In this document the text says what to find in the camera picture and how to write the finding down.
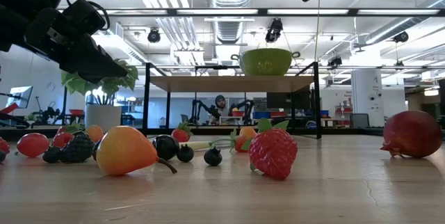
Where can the dark blueberry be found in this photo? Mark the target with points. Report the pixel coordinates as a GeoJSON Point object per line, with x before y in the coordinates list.
{"type": "Point", "coordinates": [212, 157]}
{"type": "Point", "coordinates": [185, 153]}

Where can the small orange fruit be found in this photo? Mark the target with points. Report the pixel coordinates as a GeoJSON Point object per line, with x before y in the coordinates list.
{"type": "Point", "coordinates": [247, 133]}
{"type": "Point", "coordinates": [94, 133]}

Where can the computer monitor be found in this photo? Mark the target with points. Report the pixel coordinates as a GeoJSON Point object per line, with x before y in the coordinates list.
{"type": "Point", "coordinates": [21, 96]}

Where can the small blackberry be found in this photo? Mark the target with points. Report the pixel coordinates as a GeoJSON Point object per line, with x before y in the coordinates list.
{"type": "Point", "coordinates": [52, 155]}

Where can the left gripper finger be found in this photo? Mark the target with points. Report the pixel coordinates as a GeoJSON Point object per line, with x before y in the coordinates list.
{"type": "Point", "coordinates": [92, 64]}
{"type": "Point", "coordinates": [94, 79]}

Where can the large red strawberry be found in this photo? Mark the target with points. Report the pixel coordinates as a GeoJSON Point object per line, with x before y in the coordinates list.
{"type": "Point", "coordinates": [273, 154]}

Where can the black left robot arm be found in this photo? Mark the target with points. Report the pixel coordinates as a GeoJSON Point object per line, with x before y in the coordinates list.
{"type": "Point", "coordinates": [21, 15]}

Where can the green plastic colander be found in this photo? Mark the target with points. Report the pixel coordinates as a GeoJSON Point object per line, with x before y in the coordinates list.
{"type": "Point", "coordinates": [264, 62]}

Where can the dark berry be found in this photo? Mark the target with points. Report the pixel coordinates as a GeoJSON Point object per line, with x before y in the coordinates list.
{"type": "Point", "coordinates": [2, 156]}

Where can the yellow orange pear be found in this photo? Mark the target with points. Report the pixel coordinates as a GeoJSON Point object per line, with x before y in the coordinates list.
{"type": "Point", "coordinates": [125, 151]}

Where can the large blackberry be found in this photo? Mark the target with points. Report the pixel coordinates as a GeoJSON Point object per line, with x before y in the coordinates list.
{"type": "Point", "coordinates": [78, 149]}

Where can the wooden shelf with black frame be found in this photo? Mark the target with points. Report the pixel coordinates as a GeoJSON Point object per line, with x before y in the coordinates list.
{"type": "Point", "coordinates": [226, 84]}

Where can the red raspberry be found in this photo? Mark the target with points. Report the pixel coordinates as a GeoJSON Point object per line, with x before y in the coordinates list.
{"type": "Point", "coordinates": [3, 145]}

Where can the red cherry tomato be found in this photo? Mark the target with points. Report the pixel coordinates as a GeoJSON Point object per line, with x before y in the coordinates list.
{"type": "Point", "coordinates": [33, 144]}

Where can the grey box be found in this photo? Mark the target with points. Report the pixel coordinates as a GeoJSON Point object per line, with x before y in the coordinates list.
{"type": "Point", "coordinates": [359, 120]}

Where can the dark red pomegranate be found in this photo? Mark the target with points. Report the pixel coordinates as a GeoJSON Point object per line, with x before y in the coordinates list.
{"type": "Point", "coordinates": [413, 133]}

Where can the black ceiling camera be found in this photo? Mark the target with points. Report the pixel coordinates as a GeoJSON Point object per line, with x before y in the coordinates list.
{"type": "Point", "coordinates": [153, 36]}
{"type": "Point", "coordinates": [334, 62]}
{"type": "Point", "coordinates": [274, 29]}
{"type": "Point", "coordinates": [401, 37]}

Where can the white plant pot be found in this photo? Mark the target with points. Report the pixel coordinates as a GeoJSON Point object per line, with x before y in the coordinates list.
{"type": "Point", "coordinates": [102, 116]}

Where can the person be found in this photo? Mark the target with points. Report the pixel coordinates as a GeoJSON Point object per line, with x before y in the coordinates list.
{"type": "Point", "coordinates": [220, 102]}

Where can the green leafy plant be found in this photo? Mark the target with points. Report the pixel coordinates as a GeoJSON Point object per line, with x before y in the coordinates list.
{"type": "Point", "coordinates": [78, 85]}

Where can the dark round plum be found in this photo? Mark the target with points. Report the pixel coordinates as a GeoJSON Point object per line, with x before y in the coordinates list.
{"type": "Point", "coordinates": [166, 147]}

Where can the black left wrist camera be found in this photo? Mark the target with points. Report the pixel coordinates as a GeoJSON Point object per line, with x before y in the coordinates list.
{"type": "Point", "coordinates": [85, 17]}

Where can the white round column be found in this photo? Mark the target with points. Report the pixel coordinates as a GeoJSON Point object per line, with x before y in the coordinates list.
{"type": "Point", "coordinates": [366, 92]}

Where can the black overhead light bar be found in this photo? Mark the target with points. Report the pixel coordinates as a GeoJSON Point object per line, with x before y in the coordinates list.
{"type": "Point", "coordinates": [262, 12]}

